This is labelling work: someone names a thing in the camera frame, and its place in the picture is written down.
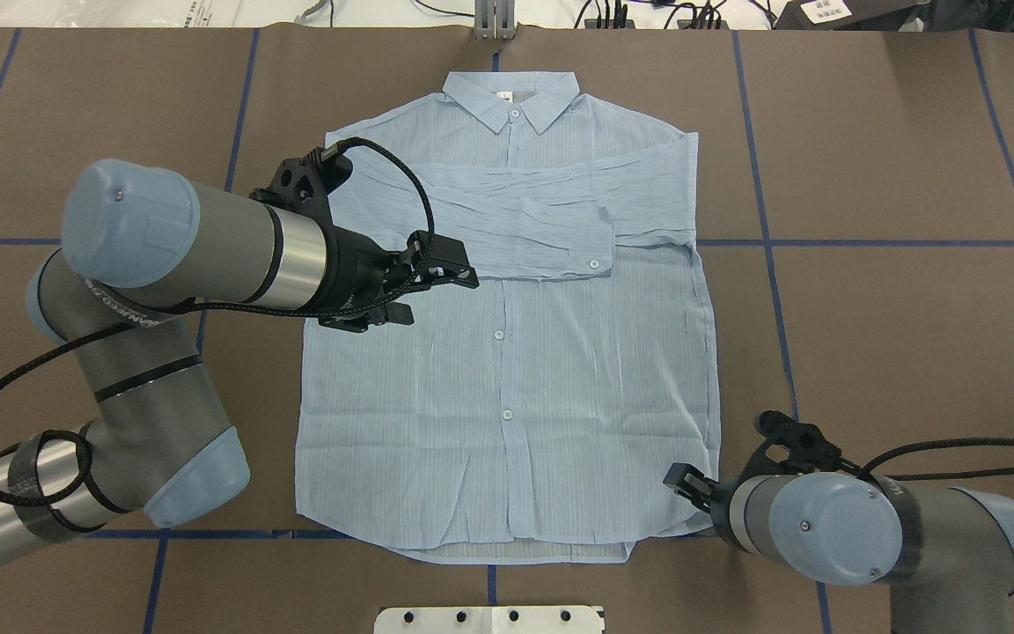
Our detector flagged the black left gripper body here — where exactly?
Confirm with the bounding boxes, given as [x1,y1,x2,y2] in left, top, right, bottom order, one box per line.
[318,227,435,334]

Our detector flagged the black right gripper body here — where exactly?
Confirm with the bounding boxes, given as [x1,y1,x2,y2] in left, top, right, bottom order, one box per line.
[687,474,737,529]

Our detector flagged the light blue button-up shirt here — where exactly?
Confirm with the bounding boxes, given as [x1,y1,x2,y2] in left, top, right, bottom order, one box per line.
[294,72,722,564]

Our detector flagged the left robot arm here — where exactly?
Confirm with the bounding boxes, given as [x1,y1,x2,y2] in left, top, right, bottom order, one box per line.
[0,149,479,566]

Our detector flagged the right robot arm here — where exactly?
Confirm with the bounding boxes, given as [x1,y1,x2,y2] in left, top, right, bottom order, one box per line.
[663,464,1014,633]

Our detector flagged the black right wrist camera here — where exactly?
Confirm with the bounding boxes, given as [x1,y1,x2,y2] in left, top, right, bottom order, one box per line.
[747,410,844,476]

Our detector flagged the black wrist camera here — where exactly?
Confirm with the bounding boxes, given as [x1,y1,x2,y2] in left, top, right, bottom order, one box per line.
[747,410,844,476]
[249,147,353,225]

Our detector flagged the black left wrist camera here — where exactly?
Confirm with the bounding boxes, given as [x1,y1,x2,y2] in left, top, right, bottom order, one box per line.
[249,147,353,225]

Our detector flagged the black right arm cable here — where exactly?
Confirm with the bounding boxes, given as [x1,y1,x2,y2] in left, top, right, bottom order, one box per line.
[859,438,1014,485]

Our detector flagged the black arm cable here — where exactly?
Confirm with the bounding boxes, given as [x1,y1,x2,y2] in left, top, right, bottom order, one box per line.
[859,438,1014,485]
[0,136,437,510]

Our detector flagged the grey aluminium post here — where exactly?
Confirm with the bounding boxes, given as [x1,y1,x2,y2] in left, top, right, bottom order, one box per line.
[474,0,518,41]

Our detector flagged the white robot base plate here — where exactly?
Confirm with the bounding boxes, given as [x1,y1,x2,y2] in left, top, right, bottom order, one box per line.
[373,605,606,633]

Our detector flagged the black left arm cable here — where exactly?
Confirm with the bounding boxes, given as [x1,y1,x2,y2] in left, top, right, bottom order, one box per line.
[0,136,437,510]

